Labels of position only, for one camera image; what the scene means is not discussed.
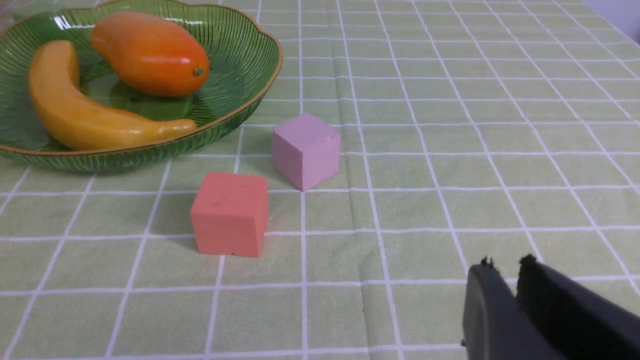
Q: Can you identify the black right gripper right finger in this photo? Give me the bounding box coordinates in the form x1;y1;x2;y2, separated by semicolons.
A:
515;254;640;360

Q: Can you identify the orange mango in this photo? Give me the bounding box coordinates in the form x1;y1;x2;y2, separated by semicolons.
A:
90;11;210;98

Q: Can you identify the green checked tablecloth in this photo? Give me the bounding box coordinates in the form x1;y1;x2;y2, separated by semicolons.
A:
1;0;639;360

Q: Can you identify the green glass leaf plate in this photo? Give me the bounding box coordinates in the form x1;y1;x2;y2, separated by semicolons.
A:
0;0;284;173

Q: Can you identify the yellow banana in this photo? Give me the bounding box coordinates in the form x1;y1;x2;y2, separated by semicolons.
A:
28;40;197;151

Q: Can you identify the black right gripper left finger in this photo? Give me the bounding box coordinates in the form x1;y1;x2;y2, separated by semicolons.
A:
461;256;565;360

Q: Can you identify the pink foam cube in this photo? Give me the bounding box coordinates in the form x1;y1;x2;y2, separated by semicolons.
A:
271;113;341;192

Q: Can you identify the salmon foam cube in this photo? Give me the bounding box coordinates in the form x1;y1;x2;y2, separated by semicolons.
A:
190;171;269;258

